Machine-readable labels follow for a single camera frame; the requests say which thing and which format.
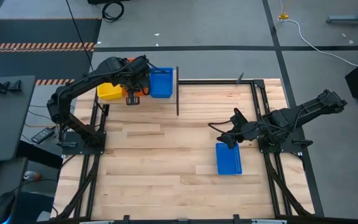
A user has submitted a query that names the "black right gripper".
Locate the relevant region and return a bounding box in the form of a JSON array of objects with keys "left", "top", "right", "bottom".
[{"left": 216, "top": 120, "right": 262, "bottom": 149}]

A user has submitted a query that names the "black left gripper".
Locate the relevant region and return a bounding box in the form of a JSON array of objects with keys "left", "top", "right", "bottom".
[{"left": 121, "top": 55, "right": 151, "bottom": 106}]

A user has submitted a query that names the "orange plastic basket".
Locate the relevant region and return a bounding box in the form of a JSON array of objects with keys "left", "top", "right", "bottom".
[{"left": 122, "top": 57, "right": 150, "bottom": 98}]

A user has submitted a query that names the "blue plastic basket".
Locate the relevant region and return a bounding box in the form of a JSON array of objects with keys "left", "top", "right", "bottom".
[
  {"left": 215, "top": 142, "right": 243, "bottom": 176},
  {"left": 149, "top": 67, "right": 174, "bottom": 99}
]

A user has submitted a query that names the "yellow plastic basket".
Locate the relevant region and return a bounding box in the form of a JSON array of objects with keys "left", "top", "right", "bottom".
[{"left": 96, "top": 82, "right": 124, "bottom": 101}]

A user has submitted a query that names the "black remote control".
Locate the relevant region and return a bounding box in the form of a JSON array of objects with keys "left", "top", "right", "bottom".
[{"left": 30, "top": 126, "right": 56, "bottom": 144}]

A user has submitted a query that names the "black hazard-edged floor mat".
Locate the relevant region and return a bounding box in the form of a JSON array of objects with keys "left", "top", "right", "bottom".
[{"left": 0, "top": 17, "right": 103, "bottom": 86}]

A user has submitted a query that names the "drink can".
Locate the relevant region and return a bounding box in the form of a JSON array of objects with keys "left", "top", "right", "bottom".
[{"left": 23, "top": 170, "right": 42, "bottom": 182}]

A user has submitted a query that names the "dark grey desk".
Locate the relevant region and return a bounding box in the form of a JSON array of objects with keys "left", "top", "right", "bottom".
[{"left": 0, "top": 75, "right": 37, "bottom": 163}]

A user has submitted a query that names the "black computer mouse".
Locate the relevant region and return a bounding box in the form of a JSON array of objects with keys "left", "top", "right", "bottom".
[{"left": 0, "top": 190, "right": 17, "bottom": 224}]

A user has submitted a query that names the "grey metal table foot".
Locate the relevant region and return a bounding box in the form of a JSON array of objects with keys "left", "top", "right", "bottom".
[{"left": 326, "top": 0, "right": 358, "bottom": 25}]

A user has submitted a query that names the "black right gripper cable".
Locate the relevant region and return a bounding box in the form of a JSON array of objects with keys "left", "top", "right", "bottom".
[{"left": 208, "top": 119, "right": 239, "bottom": 135}]

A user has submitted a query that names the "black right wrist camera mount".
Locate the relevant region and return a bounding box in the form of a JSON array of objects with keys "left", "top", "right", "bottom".
[{"left": 233, "top": 107, "right": 246, "bottom": 124}]

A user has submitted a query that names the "black aluminium rig frame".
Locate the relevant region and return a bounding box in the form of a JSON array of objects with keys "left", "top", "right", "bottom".
[{"left": 50, "top": 73, "right": 324, "bottom": 224}]

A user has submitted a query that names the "thin black hanging cord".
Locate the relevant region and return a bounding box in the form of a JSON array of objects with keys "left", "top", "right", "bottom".
[{"left": 65, "top": 0, "right": 98, "bottom": 74}]

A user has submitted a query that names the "coiled black cable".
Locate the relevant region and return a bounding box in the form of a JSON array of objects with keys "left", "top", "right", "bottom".
[{"left": 101, "top": 0, "right": 125, "bottom": 24}]

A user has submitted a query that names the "white floor cable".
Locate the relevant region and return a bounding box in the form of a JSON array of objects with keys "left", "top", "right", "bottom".
[{"left": 278, "top": 18, "right": 358, "bottom": 68}]

